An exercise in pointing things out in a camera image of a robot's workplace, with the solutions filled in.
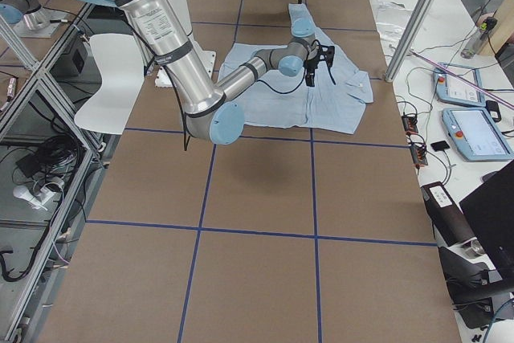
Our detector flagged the light blue button shirt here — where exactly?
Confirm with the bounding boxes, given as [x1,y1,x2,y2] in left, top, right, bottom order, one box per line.
[218,4,373,134]

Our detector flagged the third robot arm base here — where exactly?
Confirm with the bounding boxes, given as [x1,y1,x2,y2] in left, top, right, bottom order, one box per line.
[1,0,71,38]

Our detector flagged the clear plastic bag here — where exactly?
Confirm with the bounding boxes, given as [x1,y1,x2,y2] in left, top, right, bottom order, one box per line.
[373,1,412,51]

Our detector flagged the far blue teach pendant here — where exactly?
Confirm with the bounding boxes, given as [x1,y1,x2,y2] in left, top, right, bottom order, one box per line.
[434,62,486,108]

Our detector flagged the blue teach pendant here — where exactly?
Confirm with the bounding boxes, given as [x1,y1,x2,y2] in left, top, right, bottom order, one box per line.
[441,108,513,161]
[434,62,486,108]

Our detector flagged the near blue teach pendant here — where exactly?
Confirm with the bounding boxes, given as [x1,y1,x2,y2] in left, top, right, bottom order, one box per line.
[441,108,513,161]

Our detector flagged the reacher grabber stick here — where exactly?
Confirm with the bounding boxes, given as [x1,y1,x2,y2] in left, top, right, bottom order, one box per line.
[410,50,514,110]

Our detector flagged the white plastic chair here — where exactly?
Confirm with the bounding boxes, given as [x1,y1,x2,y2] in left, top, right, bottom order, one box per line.
[74,33,145,135]

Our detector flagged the black monitor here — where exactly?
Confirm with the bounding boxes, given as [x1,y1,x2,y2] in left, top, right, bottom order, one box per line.
[459,162,513,278]

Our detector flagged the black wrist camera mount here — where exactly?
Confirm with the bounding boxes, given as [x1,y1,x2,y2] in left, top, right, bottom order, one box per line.
[312,39,336,85]

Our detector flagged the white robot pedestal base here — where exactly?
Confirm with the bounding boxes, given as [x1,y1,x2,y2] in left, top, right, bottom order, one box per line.
[168,0,216,77]

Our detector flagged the aluminium frame post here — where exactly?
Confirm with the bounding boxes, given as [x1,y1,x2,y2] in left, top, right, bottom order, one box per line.
[384,0,434,83]

